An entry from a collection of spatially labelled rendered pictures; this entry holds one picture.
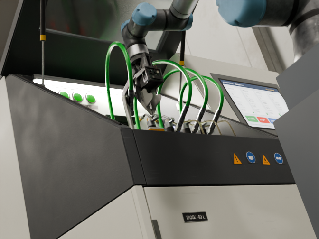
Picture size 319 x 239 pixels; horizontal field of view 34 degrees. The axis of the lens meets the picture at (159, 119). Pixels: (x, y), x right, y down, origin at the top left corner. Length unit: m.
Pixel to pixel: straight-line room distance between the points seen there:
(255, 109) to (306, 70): 1.17
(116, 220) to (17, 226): 0.58
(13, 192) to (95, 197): 0.52
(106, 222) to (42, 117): 0.48
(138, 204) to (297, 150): 0.41
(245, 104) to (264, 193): 0.75
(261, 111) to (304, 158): 1.22
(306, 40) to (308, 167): 0.28
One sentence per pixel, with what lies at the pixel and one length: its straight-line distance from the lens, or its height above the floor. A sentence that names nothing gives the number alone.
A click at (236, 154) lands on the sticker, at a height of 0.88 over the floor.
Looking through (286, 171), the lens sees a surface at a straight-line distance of 1.76.
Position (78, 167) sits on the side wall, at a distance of 1.52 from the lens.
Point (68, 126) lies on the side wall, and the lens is 1.58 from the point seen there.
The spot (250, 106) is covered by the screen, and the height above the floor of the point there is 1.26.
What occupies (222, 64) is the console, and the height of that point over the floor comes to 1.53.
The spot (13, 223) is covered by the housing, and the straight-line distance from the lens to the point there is 1.90.
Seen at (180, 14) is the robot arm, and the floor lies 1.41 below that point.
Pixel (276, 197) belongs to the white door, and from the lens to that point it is 1.66.
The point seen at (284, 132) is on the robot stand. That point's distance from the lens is 1.17.
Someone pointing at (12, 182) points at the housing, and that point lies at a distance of 1.91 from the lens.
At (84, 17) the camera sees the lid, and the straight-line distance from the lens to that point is 2.05.
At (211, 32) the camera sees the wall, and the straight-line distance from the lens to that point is 5.19.
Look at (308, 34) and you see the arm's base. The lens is 1.21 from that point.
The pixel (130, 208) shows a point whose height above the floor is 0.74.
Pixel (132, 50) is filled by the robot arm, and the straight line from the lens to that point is 1.85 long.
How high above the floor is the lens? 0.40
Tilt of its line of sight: 24 degrees up
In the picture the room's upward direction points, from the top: 16 degrees counter-clockwise
